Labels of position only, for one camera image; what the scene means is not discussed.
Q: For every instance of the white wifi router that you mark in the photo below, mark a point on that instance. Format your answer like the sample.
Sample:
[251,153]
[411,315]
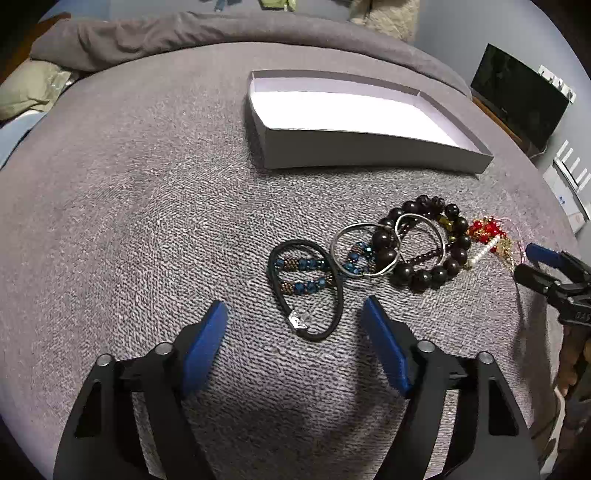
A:
[567,179]

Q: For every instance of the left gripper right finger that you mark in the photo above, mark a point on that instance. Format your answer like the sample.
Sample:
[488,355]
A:
[490,439]

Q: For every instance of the person's right hand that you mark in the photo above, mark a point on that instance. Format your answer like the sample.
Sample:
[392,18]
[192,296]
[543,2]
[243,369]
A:
[576,342]

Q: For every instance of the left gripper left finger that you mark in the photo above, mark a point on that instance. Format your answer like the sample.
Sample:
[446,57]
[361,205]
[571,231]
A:
[100,439]

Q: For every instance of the black television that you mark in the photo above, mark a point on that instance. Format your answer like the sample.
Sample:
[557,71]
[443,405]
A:
[526,102]

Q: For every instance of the green pillow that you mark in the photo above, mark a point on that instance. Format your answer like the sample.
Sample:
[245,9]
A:
[34,85]

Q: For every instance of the green shirt on sill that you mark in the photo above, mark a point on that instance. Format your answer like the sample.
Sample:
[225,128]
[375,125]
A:
[285,5]

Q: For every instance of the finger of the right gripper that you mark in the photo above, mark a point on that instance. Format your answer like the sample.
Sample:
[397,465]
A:
[538,281]
[573,268]

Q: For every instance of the grey shallow cardboard box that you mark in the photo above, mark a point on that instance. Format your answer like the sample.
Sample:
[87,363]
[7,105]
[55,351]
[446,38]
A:
[310,119]

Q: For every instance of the white wall hook rack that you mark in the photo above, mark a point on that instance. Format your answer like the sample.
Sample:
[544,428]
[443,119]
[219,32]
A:
[558,83]

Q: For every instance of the wooden tv stand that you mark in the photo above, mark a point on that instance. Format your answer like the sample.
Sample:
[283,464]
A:
[525,145]

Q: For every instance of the grey bed cover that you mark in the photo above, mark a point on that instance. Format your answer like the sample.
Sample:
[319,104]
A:
[141,197]

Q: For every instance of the grey folded duvet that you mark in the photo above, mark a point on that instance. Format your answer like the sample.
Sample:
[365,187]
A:
[92,45]

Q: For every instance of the light blue pillow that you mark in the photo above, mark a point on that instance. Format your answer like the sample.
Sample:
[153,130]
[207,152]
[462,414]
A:
[14,131]

